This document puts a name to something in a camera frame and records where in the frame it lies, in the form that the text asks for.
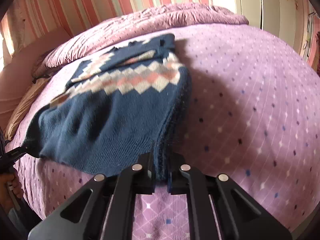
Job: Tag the beige curtain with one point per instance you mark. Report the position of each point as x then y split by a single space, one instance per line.
12 32

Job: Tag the navy argyle knit sweater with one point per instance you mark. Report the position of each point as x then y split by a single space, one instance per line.
116 107

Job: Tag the pink padded headboard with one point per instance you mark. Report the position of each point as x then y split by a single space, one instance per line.
16 77

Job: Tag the white wardrobe with decals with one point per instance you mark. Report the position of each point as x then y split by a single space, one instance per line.
294 21

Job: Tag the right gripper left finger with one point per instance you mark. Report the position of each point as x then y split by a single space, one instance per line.
103 208

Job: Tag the left hand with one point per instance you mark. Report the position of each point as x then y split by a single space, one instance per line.
9 182

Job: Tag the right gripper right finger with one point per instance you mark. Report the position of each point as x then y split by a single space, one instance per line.
218 208

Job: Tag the tan brown pillow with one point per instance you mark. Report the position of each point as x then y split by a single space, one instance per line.
23 107

